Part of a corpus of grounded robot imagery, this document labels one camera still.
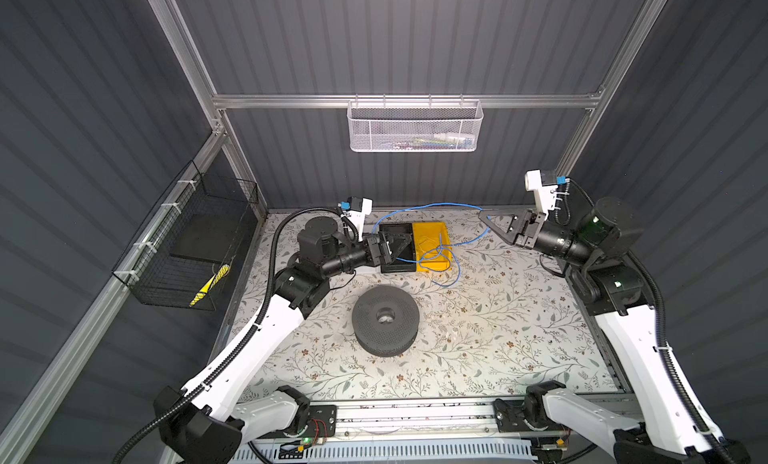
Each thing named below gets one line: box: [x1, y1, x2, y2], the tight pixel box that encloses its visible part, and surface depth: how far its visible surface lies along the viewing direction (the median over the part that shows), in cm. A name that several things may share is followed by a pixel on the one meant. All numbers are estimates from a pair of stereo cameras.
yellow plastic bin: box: [412, 222, 452, 272], surface depth 110 cm
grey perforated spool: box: [352, 285, 420, 357], surface depth 86 cm
